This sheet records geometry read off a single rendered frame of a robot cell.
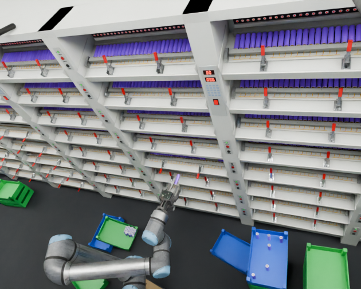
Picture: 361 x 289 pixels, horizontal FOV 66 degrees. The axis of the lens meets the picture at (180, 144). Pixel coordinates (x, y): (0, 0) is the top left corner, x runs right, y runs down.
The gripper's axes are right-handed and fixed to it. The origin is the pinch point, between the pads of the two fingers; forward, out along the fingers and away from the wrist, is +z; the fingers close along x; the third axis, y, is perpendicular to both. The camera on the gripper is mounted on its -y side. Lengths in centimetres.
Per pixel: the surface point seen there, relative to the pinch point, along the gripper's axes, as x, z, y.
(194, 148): -5.8, 19.4, 13.0
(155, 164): 23.9, 15.4, -14.6
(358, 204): -99, 23, -7
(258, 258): -56, -18, -26
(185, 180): 4.0, 17.8, -30.7
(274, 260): -64, -16, -25
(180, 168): 5.4, 16.6, -11.5
